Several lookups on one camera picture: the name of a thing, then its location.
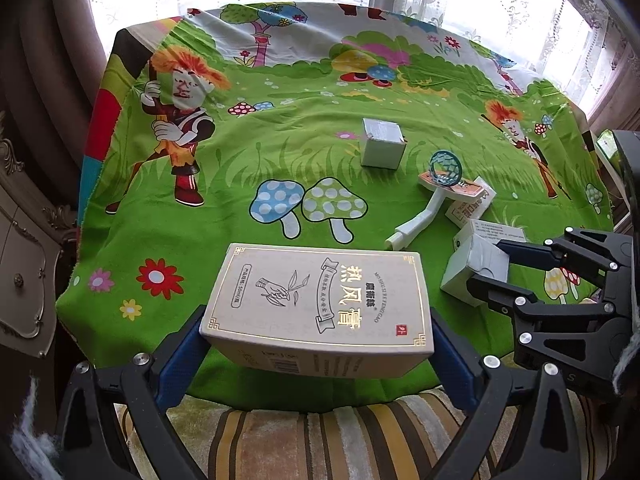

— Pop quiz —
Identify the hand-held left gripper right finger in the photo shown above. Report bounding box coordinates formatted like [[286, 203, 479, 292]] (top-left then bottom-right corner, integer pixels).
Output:
[[429, 307, 596, 480]]

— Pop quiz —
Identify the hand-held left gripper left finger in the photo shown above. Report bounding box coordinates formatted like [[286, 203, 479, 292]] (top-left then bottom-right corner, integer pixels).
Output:
[[54, 305, 211, 480]]

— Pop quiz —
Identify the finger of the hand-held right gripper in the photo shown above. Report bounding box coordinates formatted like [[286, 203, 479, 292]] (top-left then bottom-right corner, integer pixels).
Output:
[[495, 227, 637, 280], [466, 272, 617, 367]]

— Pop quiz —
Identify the white box with printed text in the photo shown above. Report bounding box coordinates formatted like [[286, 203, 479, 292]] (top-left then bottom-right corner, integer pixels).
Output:
[[440, 219, 527, 307]]

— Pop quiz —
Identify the beige rectangular box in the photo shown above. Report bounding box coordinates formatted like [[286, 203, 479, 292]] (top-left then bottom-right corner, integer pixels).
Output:
[[199, 242, 434, 380]]

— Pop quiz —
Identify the green tissue pack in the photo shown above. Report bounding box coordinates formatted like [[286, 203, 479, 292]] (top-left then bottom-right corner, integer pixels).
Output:
[[596, 130, 619, 157]]

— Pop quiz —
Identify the white box with orange label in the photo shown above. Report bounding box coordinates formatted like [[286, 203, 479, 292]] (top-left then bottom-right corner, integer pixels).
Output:
[[445, 176, 497, 226]]

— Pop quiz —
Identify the brown patterned curtain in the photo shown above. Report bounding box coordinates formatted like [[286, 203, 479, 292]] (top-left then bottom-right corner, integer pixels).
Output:
[[0, 0, 121, 131], [587, 20, 640, 133]]

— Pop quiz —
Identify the white toy basketball hoop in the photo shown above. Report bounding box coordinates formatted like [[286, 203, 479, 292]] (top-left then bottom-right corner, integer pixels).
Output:
[[385, 150, 482, 252]]

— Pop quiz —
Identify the grey white cube box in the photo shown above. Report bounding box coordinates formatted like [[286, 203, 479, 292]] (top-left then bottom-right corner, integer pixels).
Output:
[[361, 117, 406, 170]]

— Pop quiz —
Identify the cream ornate cabinet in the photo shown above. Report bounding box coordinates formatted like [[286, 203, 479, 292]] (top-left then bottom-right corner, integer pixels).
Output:
[[0, 110, 82, 361]]

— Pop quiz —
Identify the green printed cartoon cloth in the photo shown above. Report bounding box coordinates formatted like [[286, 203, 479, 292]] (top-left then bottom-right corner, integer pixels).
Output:
[[55, 2, 618, 411]]

